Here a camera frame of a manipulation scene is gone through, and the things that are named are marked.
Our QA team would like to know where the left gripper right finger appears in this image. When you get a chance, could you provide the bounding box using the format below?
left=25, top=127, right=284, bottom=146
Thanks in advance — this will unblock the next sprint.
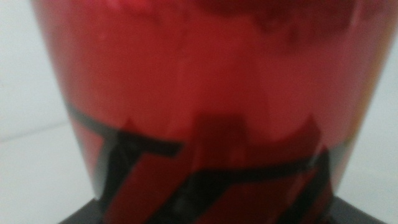
left=325, top=195, right=387, bottom=224

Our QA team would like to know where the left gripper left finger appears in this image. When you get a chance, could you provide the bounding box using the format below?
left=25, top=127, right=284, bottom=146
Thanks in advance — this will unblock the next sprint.
left=58, top=198, right=106, bottom=224

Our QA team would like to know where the red cola can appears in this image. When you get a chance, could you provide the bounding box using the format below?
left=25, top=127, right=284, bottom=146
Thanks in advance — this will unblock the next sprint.
left=30, top=0, right=398, bottom=224

